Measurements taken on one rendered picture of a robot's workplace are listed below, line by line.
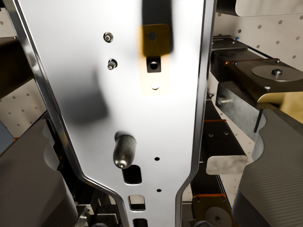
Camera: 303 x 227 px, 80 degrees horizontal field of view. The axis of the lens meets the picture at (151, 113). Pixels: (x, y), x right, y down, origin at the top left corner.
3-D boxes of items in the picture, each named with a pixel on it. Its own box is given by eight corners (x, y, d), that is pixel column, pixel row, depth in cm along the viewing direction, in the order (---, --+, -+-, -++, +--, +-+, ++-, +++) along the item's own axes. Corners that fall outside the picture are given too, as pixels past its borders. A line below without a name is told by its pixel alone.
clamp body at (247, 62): (236, 58, 52) (347, 135, 22) (194, 60, 52) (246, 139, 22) (241, 33, 48) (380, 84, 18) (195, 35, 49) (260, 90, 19)
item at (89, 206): (116, 135, 66) (94, 215, 42) (108, 135, 66) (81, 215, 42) (114, 126, 64) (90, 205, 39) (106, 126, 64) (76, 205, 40)
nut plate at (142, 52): (169, 93, 24) (170, 97, 23) (141, 94, 24) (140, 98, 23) (169, 23, 20) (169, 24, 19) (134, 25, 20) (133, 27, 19)
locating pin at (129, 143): (138, 143, 31) (134, 174, 25) (119, 143, 31) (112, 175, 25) (136, 128, 29) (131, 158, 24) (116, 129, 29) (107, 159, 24)
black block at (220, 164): (214, 100, 59) (259, 174, 34) (183, 102, 59) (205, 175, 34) (216, 85, 56) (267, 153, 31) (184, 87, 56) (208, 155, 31)
